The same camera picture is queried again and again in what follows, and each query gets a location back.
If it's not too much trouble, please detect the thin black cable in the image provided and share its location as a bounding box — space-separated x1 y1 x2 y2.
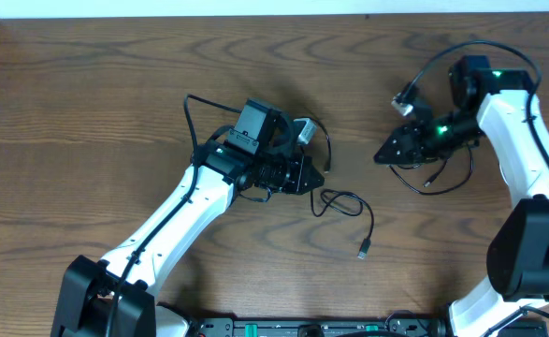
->
309 116 376 261

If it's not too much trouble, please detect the thick black cable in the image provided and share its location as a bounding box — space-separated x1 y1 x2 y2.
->
388 144 475 197

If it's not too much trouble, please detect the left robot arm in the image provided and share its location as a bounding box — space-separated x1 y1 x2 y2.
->
51 140 325 337

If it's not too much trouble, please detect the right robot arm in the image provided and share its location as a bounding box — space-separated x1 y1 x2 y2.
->
373 55 549 336

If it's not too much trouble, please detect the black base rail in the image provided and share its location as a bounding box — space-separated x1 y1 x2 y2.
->
156 303 549 337

